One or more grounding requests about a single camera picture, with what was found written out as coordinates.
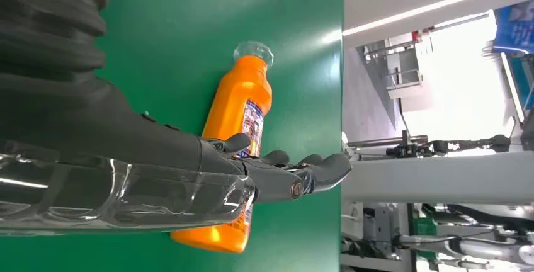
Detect green table mat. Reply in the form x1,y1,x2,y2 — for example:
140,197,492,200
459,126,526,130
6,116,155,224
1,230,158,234
0,0,345,272

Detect white desk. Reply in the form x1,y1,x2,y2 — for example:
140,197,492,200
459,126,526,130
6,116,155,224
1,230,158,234
341,151,534,205

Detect blue banner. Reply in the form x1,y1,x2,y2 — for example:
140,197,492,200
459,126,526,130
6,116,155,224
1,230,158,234
492,0,534,56

